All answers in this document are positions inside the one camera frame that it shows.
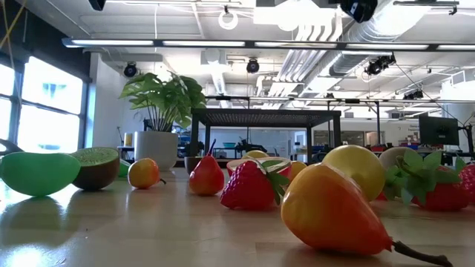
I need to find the yellow toy lemon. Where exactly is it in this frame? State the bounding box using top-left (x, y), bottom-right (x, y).
top-left (321, 144), bottom-right (387, 203)
top-left (241, 149), bottom-right (270, 160)

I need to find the large window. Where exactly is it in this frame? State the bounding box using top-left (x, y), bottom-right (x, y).
top-left (0, 55), bottom-right (85, 154)

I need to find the overhead LED light bar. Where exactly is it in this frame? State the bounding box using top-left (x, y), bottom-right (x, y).
top-left (62, 36), bottom-right (475, 52)

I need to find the black background monitor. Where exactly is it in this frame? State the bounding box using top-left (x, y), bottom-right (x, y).
top-left (419, 115), bottom-right (460, 146)

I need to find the perforated metal shelf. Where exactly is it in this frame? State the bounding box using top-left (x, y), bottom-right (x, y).
top-left (189, 108), bottom-right (342, 166)

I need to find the green plant in white pot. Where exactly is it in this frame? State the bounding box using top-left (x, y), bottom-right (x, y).
top-left (119, 70), bottom-right (207, 172)

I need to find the black monitor stand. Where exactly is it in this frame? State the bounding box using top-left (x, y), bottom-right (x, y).
top-left (459, 124), bottom-right (475, 154)

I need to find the orange toy pear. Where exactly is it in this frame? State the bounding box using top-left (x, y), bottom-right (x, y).
top-left (288, 160), bottom-right (309, 182)
top-left (127, 157), bottom-right (167, 190)
top-left (281, 162), bottom-right (454, 267)

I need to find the red toy apple half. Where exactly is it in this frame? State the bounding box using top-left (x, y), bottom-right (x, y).
top-left (226, 156), bottom-right (294, 179)

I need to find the red toy pear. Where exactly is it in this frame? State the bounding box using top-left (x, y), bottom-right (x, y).
top-left (189, 139), bottom-right (226, 197)

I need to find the silver ventilation duct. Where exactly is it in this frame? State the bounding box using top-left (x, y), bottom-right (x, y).
top-left (328, 0), bottom-right (413, 77)

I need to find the yellow hanging cable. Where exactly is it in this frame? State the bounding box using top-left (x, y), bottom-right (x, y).
top-left (0, 0), bottom-right (27, 51)

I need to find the black metal gantry frame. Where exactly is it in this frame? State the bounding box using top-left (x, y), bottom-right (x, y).
top-left (206, 95), bottom-right (383, 149)

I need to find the white hanging ring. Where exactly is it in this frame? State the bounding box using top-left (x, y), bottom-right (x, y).
top-left (217, 10), bottom-right (239, 30)

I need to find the black curved bracket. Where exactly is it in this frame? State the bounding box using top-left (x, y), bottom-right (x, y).
top-left (0, 138), bottom-right (24, 155)

